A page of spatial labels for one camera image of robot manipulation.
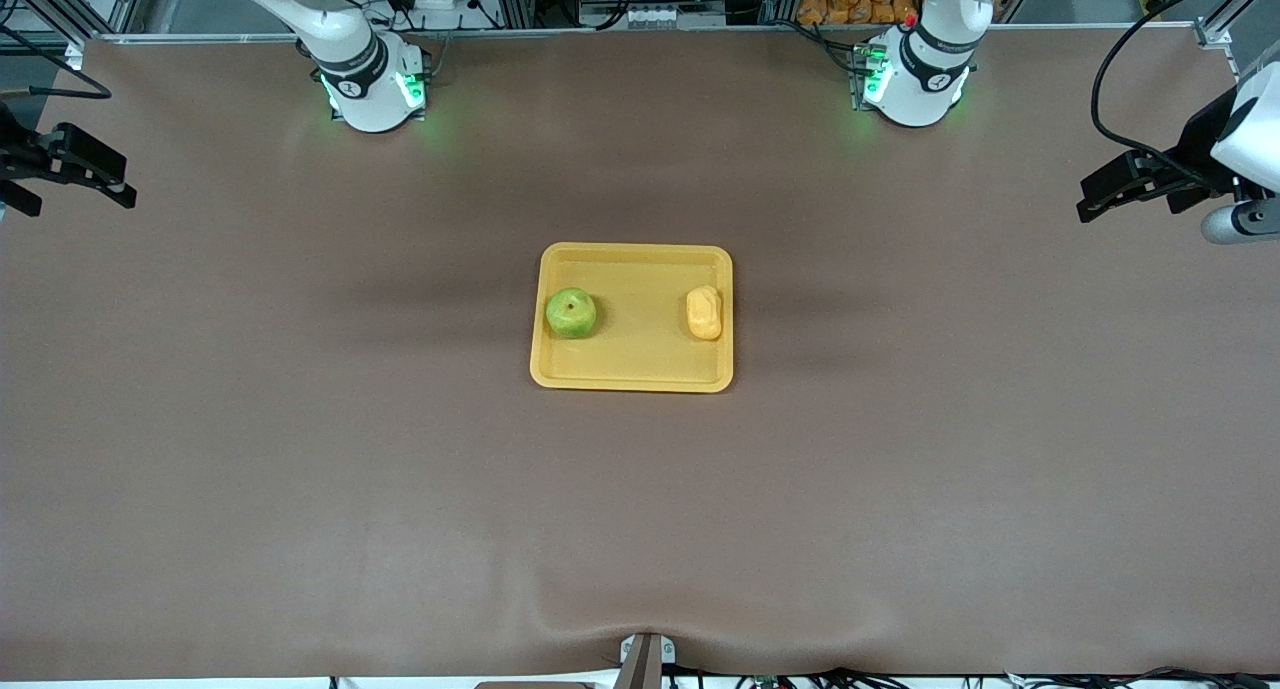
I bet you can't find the yellow plastic tray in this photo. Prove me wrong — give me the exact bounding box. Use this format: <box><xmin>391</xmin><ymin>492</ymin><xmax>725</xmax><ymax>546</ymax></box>
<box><xmin>529</xmin><ymin>242</ymin><xmax>735</xmax><ymax>394</ymax></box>

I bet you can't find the yellow potato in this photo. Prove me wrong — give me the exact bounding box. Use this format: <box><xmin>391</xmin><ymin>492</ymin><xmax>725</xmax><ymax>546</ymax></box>
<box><xmin>685</xmin><ymin>285</ymin><xmax>724</xmax><ymax>342</ymax></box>

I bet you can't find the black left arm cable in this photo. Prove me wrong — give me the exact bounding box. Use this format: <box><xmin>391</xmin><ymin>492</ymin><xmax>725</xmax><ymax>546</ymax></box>
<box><xmin>1091</xmin><ymin>0</ymin><xmax>1263</xmax><ymax>177</ymax></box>

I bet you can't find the green apple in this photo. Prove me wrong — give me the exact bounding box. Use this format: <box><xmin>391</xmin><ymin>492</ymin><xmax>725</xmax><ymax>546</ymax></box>
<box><xmin>545</xmin><ymin>287</ymin><xmax>598</xmax><ymax>341</ymax></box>

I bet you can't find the metal table clamp bracket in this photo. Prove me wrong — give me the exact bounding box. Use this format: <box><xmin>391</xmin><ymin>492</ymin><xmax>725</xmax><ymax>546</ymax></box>
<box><xmin>618</xmin><ymin>631</ymin><xmax>677</xmax><ymax>689</ymax></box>

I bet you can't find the aluminium frame profile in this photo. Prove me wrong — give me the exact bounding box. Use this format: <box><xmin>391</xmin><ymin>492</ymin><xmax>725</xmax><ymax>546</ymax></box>
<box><xmin>0</xmin><ymin>0</ymin><xmax>151</xmax><ymax>42</ymax></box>
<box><xmin>1195</xmin><ymin>0</ymin><xmax>1280</xmax><ymax>50</ymax></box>

